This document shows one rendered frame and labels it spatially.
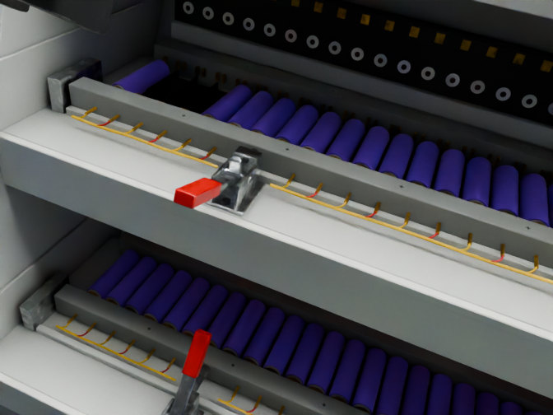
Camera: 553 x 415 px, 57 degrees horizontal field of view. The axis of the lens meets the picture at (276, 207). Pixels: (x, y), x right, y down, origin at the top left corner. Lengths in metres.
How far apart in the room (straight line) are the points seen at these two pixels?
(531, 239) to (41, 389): 0.39
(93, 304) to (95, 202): 0.14
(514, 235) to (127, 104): 0.28
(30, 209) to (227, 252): 0.20
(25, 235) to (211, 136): 0.20
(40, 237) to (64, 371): 0.12
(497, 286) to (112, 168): 0.26
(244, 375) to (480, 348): 0.20
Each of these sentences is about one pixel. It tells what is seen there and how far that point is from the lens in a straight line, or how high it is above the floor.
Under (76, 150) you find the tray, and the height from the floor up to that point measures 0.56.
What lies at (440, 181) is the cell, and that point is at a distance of 0.38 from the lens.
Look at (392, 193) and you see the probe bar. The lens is 0.34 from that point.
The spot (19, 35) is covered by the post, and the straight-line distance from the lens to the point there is 0.42.
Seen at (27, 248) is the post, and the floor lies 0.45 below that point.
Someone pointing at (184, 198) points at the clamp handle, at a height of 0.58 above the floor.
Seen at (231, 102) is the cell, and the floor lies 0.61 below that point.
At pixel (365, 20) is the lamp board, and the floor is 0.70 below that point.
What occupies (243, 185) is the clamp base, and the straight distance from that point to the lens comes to 0.32.
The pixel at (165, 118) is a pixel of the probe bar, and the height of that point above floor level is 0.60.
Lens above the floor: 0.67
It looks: 17 degrees down
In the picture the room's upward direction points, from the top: 16 degrees clockwise
